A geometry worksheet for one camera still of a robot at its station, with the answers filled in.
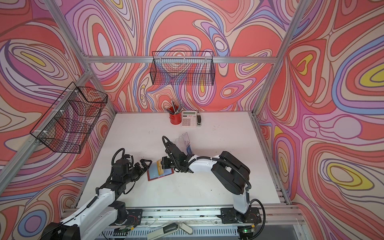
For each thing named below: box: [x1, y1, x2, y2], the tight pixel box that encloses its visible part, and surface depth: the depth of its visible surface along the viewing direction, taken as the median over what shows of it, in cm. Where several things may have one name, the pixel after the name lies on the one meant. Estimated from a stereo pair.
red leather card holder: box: [147, 161, 175, 181], surface depth 88 cm
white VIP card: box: [182, 131, 190, 146], surface depth 95 cm
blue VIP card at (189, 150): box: [186, 144, 192, 155], surface depth 90 cm
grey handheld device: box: [146, 222, 193, 240], surface depth 68 cm
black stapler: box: [197, 111, 202, 126], surface depth 113 cm
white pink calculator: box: [181, 111, 197, 128], surface depth 114 cm
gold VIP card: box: [157, 159, 164, 176], surface depth 88 cm
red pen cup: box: [169, 112, 182, 125], surface depth 113 cm
